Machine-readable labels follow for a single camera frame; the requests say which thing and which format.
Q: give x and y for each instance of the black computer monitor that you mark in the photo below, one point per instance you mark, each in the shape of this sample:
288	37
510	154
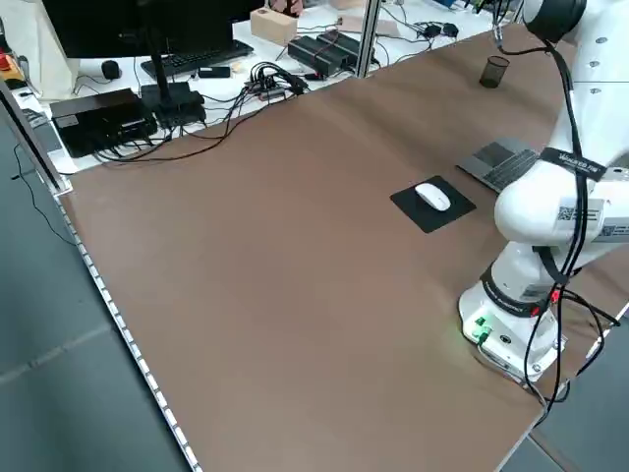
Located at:
137	24

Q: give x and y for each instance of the black keyboard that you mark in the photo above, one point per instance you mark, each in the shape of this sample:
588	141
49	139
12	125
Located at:
196	58

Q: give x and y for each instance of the short black power adapter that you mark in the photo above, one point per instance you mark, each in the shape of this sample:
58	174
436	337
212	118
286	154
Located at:
432	31

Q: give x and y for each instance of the large black device box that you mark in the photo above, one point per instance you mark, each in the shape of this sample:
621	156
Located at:
100	123

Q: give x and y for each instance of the black mesh pen holder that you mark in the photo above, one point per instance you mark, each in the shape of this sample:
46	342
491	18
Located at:
494	74

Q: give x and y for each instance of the red emergency stop button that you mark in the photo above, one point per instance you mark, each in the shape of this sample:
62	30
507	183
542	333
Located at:
6	64

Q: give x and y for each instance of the grey laptop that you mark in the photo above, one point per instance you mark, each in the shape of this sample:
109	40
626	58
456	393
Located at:
496	157

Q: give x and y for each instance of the aluminium frame rail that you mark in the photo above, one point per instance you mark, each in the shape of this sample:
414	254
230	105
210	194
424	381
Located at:
34	137

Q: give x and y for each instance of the round black mouse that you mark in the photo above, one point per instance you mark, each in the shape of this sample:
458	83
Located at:
110	69

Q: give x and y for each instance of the black mouse mat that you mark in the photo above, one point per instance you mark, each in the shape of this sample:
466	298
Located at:
442	218

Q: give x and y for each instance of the aluminium frame post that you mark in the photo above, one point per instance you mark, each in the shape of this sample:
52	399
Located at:
368	39

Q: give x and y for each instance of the long black power adapter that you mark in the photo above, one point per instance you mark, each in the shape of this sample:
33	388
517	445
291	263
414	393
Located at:
449	29

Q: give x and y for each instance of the white computer mouse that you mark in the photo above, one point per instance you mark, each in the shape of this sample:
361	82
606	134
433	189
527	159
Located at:
432	196

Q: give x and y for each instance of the black usb hub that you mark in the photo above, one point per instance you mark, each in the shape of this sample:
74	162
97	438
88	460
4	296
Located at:
270	82

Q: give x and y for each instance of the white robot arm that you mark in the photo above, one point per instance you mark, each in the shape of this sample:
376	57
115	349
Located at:
531	211

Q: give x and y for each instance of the black phone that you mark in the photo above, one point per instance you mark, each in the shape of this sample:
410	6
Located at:
214	72

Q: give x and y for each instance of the black ribbed device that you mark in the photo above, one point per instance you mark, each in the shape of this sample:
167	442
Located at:
314	56
341	44

